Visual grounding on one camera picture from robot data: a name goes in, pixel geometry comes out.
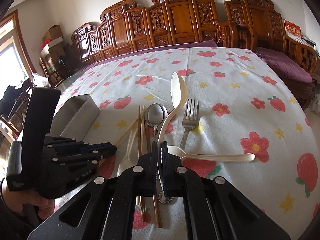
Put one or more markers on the stacked cardboard boxes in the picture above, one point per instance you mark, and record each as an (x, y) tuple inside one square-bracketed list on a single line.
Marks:
[(52, 45)]

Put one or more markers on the red card stand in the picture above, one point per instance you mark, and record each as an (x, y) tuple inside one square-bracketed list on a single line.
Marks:
[(293, 30)]

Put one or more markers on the carved wooden armchair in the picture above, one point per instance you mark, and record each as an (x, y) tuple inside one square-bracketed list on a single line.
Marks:
[(259, 25)]

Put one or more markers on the purple sofa cushion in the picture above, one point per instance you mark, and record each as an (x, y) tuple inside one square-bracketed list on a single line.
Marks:
[(210, 43)]

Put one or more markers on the white plastic soup spoon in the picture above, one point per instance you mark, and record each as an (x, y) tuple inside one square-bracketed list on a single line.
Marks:
[(179, 95)]

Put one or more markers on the person's left hand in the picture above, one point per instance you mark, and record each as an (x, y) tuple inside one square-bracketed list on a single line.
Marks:
[(15, 201)]

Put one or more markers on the metal fork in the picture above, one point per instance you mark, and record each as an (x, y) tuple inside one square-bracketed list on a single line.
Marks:
[(190, 119)]

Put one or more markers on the long carved wooden sofa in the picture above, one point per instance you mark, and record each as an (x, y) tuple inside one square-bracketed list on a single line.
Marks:
[(125, 27)]

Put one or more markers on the metal spoon with face handle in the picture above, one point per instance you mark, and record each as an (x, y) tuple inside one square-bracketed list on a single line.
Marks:
[(155, 116)]

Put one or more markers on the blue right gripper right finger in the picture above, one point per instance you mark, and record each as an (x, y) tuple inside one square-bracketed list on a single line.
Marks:
[(165, 169)]

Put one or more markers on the metal rectangular tray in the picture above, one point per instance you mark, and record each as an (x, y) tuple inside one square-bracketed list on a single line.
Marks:
[(74, 118)]

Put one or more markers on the floral strawberry tablecloth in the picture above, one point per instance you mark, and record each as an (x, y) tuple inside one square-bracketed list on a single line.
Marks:
[(244, 108)]

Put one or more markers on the purple armchair cushion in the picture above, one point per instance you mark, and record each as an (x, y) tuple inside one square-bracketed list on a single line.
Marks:
[(283, 66)]

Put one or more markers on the cream plastic spoon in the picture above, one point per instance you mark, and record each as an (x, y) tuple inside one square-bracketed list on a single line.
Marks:
[(126, 162)]

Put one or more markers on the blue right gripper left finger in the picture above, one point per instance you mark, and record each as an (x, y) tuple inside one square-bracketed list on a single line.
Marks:
[(153, 167)]

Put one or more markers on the clear plastic bag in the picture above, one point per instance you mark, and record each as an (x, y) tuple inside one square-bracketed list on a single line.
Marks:
[(40, 81)]

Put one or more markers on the light wooden chopstick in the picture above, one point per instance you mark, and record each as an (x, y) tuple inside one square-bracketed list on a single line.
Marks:
[(133, 125)]

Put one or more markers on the dark wooden dining chair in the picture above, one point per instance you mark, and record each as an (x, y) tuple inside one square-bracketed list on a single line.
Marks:
[(14, 106)]

